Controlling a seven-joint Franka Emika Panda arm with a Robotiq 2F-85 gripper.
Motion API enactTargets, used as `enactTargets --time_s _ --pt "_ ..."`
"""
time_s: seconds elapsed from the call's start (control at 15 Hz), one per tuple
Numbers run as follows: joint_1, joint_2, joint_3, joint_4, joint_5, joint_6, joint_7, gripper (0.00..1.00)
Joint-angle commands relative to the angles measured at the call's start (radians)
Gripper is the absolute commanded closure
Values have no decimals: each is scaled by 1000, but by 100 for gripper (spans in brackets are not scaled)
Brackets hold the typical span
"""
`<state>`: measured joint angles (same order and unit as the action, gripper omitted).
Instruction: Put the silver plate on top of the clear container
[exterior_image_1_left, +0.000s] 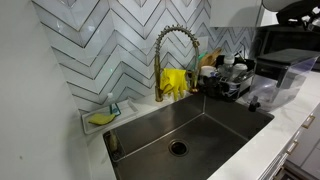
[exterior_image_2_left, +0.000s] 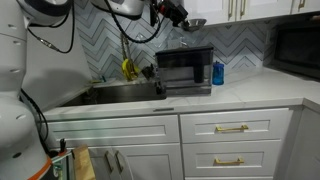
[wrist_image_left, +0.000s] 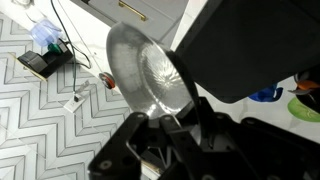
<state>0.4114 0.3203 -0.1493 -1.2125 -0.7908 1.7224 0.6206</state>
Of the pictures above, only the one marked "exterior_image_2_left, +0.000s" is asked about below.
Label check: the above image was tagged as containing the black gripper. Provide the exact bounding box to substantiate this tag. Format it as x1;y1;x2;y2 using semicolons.
157;0;194;30

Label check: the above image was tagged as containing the silver metal plate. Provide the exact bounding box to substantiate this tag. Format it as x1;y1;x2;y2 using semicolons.
182;18;208;33

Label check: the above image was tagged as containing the clear water filter container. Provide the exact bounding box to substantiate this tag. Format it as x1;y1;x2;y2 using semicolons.
155;45;215;97

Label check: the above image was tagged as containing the blue plastic bottle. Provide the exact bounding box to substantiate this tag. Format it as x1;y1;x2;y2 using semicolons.
212;60;225;86

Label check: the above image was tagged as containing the dark kitchen sink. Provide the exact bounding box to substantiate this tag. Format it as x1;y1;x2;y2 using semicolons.
61;81;168;108

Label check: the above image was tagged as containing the black microwave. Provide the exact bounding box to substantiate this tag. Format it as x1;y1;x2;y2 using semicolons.
270;14;320;80

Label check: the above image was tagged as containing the wooden board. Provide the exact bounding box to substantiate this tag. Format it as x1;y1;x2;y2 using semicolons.
71;143;97;180

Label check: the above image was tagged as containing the white wall outlet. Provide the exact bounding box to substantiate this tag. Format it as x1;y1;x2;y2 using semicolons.
166;37;183;50

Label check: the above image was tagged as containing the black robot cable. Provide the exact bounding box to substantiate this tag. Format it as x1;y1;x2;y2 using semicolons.
19;0;168;158

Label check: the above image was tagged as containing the gold drawer handle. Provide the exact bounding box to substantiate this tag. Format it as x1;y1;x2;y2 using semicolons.
214;124;249;134
214;157;245;166

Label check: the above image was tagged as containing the grey cabinet door handle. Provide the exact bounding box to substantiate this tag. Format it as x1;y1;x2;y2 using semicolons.
104;150;115;174
114;150;125;174

